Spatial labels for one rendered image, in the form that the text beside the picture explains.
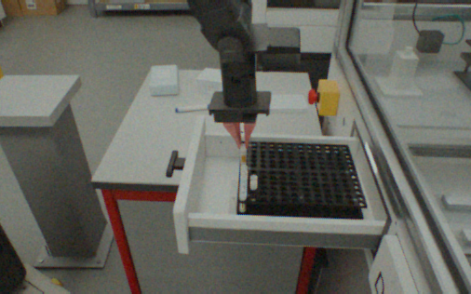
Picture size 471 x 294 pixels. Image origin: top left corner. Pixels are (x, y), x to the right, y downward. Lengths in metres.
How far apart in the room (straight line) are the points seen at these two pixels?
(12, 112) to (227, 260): 0.80
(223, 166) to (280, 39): 0.35
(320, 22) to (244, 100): 0.86
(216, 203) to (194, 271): 0.48
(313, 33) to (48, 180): 1.09
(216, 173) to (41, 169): 0.82
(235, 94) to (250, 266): 0.65
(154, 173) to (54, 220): 0.79
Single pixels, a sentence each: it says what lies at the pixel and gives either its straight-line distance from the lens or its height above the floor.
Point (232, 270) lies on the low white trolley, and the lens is 1.16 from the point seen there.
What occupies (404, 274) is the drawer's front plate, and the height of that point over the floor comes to 0.93.
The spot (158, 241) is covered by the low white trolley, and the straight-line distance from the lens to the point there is 1.09.
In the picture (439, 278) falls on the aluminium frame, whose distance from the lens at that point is 0.50.
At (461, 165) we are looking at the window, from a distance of 0.49.
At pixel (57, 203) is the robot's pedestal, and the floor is 0.34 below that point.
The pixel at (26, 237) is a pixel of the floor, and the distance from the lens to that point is 2.00.
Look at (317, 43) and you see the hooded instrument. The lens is 1.46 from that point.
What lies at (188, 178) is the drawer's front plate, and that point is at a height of 0.93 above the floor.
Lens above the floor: 1.36
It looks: 37 degrees down
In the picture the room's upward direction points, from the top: straight up
